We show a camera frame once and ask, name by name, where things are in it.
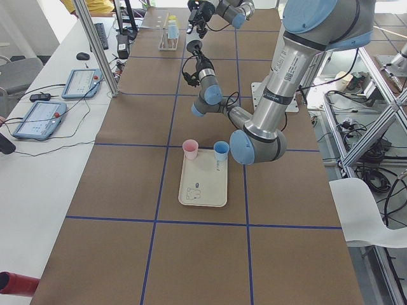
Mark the white chair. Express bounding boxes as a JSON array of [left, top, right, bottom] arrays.
[[329, 178, 406, 248]]

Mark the blue cup on tray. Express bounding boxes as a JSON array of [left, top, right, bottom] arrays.
[[213, 141, 230, 161]]

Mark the pink cup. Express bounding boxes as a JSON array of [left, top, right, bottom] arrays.
[[182, 139, 198, 160]]

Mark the far teach pendant tablet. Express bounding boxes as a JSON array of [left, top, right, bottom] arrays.
[[61, 69, 102, 99]]

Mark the white wire cup rack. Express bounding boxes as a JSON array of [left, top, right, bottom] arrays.
[[158, 15, 180, 51]]

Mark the light blue cup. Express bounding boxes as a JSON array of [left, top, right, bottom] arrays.
[[167, 24, 179, 39]]

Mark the aluminium frame post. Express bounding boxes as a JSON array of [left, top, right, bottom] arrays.
[[72, 0, 119, 97]]

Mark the black computer mouse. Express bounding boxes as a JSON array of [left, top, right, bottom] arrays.
[[76, 52, 90, 60]]

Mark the red cylinder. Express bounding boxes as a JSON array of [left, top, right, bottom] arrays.
[[1, 271, 40, 297]]

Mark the cream serving tray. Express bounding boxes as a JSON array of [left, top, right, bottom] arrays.
[[178, 149, 228, 207]]

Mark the teach pendant tablet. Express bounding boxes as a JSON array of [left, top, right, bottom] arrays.
[[61, 69, 102, 99], [12, 101, 67, 140]]

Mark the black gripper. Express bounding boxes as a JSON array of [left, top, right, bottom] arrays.
[[193, 48, 214, 79], [186, 0, 219, 39]]

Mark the black keyboard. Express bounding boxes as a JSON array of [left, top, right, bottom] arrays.
[[94, 23, 109, 50]]

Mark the grey cup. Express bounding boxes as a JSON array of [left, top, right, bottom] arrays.
[[186, 40, 202, 53]]

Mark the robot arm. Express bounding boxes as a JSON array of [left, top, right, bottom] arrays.
[[186, 1, 255, 38], [187, 1, 375, 165]]

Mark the black box with label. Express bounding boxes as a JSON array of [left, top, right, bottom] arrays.
[[116, 34, 130, 59]]

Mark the black power adapter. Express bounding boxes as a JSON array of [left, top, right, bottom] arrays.
[[29, 93, 52, 102]]

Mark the black monitor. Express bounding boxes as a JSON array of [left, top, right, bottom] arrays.
[[113, 0, 138, 41]]

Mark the near teach pendant tablet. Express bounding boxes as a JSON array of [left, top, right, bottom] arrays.
[[12, 101, 67, 140]]

